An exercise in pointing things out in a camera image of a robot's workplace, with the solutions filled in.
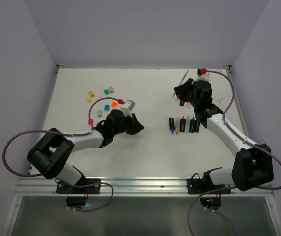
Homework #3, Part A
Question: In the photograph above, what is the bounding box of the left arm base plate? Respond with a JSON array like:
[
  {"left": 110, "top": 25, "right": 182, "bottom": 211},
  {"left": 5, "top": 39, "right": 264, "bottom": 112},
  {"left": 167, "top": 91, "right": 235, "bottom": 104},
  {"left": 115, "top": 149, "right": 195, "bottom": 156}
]
[{"left": 56, "top": 177, "right": 101, "bottom": 209}]

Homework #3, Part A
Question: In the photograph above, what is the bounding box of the pastel orange highlighter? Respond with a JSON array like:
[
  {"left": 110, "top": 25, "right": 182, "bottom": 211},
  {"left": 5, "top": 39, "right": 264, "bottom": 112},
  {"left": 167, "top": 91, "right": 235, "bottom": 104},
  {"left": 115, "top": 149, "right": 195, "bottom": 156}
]
[{"left": 175, "top": 117, "right": 181, "bottom": 134}]

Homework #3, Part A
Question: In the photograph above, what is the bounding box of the thin grey pen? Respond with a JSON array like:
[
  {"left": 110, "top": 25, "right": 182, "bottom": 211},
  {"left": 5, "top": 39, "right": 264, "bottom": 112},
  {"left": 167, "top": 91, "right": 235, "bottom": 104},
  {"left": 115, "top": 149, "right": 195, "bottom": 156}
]
[{"left": 172, "top": 69, "right": 189, "bottom": 98}]

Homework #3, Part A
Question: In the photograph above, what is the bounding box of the orange cap black highlighter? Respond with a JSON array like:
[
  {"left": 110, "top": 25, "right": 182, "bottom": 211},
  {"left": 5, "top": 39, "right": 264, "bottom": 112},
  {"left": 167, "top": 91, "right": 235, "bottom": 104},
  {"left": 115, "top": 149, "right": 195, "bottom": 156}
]
[{"left": 194, "top": 120, "right": 200, "bottom": 133}]

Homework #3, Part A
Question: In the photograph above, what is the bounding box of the pastel green cap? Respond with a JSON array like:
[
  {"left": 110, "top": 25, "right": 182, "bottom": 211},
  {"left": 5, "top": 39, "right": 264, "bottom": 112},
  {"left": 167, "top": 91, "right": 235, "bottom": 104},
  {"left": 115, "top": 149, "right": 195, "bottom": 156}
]
[{"left": 97, "top": 109, "right": 102, "bottom": 118}]

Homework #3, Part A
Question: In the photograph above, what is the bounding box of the pastel yellow cap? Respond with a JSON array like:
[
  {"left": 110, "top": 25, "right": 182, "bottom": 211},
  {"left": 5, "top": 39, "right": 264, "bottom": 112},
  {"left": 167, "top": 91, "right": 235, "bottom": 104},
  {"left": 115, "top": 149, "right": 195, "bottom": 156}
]
[{"left": 86, "top": 96, "right": 92, "bottom": 103}]

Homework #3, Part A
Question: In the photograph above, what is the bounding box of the pastel peach highlighter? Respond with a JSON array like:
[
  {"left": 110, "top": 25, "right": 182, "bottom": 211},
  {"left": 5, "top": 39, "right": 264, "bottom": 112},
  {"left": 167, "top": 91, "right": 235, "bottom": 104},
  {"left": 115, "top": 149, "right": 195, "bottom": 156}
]
[{"left": 186, "top": 103, "right": 192, "bottom": 109}]

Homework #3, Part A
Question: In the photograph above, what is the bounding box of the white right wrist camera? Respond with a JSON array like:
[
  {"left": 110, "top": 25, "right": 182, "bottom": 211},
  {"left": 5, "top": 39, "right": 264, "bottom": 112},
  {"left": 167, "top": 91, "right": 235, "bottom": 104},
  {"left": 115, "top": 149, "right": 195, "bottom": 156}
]
[{"left": 195, "top": 73, "right": 211, "bottom": 82}]

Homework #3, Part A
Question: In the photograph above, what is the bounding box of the purple cap black highlighter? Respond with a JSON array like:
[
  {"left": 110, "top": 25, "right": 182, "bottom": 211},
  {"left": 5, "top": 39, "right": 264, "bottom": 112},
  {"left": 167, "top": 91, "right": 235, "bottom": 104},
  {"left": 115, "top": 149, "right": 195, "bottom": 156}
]
[{"left": 169, "top": 117, "right": 175, "bottom": 134}]

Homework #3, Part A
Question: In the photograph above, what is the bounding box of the pastel peach cap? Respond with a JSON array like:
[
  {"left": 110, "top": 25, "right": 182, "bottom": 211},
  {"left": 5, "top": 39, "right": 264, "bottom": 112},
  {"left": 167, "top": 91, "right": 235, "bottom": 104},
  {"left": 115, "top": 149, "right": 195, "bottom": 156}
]
[{"left": 88, "top": 90, "right": 95, "bottom": 97}]

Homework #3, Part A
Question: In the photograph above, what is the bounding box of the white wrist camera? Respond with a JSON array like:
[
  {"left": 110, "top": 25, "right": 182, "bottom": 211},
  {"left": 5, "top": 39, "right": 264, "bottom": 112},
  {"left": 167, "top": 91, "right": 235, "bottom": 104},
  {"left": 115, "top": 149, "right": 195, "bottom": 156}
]
[
  {"left": 195, "top": 73, "right": 211, "bottom": 82},
  {"left": 120, "top": 100, "right": 135, "bottom": 116}
]

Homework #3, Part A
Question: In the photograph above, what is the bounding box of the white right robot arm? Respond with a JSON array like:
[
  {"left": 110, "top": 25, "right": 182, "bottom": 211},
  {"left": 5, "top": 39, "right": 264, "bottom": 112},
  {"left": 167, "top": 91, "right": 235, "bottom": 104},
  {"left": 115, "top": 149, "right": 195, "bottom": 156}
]
[{"left": 174, "top": 79, "right": 274, "bottom": 193}]

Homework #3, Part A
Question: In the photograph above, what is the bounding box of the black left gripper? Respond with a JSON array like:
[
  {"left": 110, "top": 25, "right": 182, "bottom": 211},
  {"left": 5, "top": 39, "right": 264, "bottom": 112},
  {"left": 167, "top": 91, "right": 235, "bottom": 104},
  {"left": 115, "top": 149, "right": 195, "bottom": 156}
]
[{"left": 112, "top": 112, "right": 143, "bottom": 135}]

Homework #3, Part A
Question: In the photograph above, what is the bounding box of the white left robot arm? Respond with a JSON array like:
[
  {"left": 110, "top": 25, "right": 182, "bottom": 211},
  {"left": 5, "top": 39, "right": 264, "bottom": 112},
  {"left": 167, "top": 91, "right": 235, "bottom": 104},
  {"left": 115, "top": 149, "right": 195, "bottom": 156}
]
[{"left": 27, "top": 109, "right": 144, "bottom": 193}]

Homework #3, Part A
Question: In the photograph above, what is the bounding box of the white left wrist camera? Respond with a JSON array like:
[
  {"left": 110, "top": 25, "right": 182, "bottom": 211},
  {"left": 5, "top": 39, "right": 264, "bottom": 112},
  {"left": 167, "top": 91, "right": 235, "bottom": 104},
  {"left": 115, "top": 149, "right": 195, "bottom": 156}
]
[{"left": 120, "top": 100, "right": 135, "bottom": 116}]

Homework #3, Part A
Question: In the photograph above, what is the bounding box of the aluminium front rail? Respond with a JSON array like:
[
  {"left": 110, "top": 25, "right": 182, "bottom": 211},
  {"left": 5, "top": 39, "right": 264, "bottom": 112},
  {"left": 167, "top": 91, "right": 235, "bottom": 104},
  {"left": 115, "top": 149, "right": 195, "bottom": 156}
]
[{"left": 12, "top": 175, "right": 275, "bottom": 197}]

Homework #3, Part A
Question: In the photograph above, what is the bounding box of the blue cap black highlighter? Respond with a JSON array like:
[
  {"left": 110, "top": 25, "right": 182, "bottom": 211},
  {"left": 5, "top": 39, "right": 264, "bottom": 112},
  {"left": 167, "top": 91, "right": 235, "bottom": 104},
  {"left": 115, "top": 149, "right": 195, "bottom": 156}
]
[{"left": 189, "top": 117, "right": 196, "bottom": 133}]

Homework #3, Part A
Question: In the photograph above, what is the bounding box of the pink cap black highlighter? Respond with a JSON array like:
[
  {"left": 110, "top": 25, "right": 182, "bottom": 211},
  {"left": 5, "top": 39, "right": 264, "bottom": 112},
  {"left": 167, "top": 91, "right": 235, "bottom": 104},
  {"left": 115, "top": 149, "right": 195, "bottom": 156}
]
[{"left": 179, "top": 116, "right": 186, "bottom": 132}]

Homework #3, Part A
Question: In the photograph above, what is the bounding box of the pastel purple cap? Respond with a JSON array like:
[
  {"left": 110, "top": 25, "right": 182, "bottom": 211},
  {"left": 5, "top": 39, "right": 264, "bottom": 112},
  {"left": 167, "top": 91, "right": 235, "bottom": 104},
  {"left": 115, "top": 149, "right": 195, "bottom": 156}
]
[{"left": 109, "top": 86, "right": 114, "bottom": 93}]

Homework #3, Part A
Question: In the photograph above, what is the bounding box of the green cap black highlighter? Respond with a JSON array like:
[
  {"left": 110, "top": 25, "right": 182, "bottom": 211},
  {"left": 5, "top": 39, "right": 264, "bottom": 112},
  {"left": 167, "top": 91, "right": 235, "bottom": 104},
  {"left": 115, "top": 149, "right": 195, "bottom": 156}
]
[{"left": 179, "top": 100, "right": 185, "bottom": 107}]

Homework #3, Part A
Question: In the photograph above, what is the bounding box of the pastel green highlighter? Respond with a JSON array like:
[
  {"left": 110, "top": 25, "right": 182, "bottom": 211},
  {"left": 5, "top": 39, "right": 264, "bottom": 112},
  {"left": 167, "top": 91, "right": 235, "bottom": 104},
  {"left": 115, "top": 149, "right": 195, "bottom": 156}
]
[{"left": 185, "top": 116, "right": 191, "bottom": 132}]

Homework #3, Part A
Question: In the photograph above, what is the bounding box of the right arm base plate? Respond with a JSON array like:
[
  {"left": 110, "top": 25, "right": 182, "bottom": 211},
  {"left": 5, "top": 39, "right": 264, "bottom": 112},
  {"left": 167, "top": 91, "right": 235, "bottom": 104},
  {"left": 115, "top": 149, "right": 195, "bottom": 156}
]
[{"left": 186, "top": 173, "right": 231, "bottom": 209}]

